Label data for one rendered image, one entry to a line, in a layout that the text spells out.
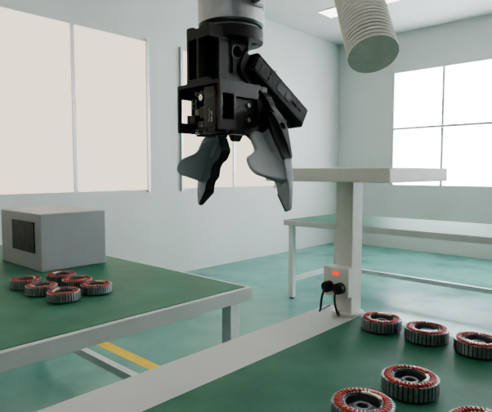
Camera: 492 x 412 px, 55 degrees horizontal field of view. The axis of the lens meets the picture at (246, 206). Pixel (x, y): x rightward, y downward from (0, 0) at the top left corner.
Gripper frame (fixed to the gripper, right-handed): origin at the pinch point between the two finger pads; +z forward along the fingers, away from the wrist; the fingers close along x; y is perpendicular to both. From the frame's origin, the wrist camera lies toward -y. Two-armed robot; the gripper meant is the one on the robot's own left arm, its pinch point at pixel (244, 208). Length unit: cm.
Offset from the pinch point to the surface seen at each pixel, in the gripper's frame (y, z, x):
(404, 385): -45, 37, -1
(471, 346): -76, 37, 1
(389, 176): -60, -3, -13
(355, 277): -85, 28, -37
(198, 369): -27, 40, -41
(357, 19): -94, -52, -43
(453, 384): -60, 40, 3
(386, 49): -99, -43, -36
